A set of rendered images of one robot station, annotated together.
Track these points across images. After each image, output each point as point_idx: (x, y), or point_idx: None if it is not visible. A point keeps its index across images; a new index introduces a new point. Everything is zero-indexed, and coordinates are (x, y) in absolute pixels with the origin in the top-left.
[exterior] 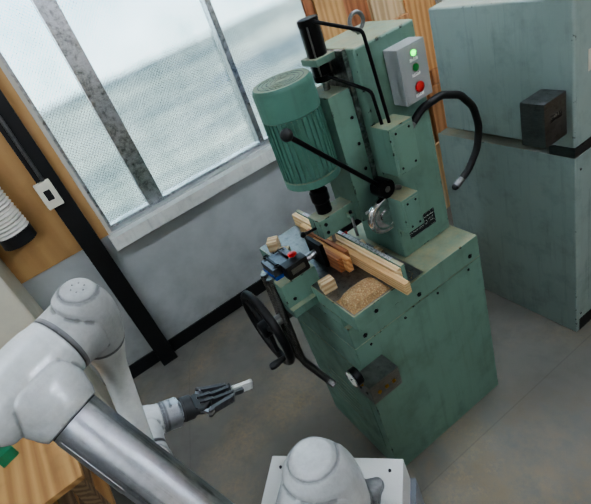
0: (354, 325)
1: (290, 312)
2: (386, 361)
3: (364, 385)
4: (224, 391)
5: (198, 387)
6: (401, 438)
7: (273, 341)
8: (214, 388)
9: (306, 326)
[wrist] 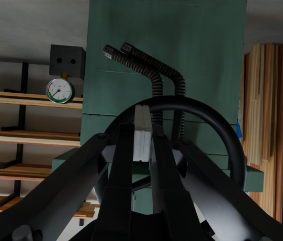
0: (56, 166)
1: (139, 179)
2: (77, 84)
3: (59, 74)
4: (152, 165)
5: None
6: None
7: (170, 139)
8: (195, 194)
9: (214, 78)
